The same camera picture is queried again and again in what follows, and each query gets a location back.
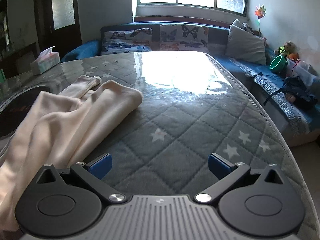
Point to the pastel tissue box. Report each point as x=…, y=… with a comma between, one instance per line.
x=46, y=61

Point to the dark wooden cabinet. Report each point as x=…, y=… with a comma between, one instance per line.
x=4, y=30

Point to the colourful pinwheel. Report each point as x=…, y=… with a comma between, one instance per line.
x=260, y=12

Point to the blue cushion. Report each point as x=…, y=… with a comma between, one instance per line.
x=85, y=50

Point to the orange butterfly print pillow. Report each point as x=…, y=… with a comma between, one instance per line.
x=182, y=37

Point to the dark wooden frosted glass door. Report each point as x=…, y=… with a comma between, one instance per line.
x=62, y=5

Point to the cream shirt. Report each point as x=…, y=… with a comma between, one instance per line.
x=62, y=120

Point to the green plastic bowl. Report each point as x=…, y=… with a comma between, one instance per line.
x=278, y=63

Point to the blue grey quilted sofa blanket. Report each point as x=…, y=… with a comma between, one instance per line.
x=250, y=67

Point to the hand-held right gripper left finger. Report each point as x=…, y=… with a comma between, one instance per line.
x=101, y=165

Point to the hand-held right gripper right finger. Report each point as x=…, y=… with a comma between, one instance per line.
x=217, y=165

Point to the dark blue sofa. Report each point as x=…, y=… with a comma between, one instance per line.
x=217, y=42

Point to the round black induction hob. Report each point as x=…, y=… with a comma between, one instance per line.
x=20, y=105

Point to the clear plastic box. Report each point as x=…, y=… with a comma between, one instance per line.
x=302, y=70

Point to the dark blue bag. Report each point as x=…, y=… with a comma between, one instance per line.
x=297, y=90

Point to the plush toys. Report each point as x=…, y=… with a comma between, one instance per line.
x=287, y=48

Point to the large grey pillow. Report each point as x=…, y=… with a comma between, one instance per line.
x=246, y=45

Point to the blue butterfly print pillow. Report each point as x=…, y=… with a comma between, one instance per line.
x=125, y=41

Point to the small pale pillow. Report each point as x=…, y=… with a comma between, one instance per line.
x=238, y=23

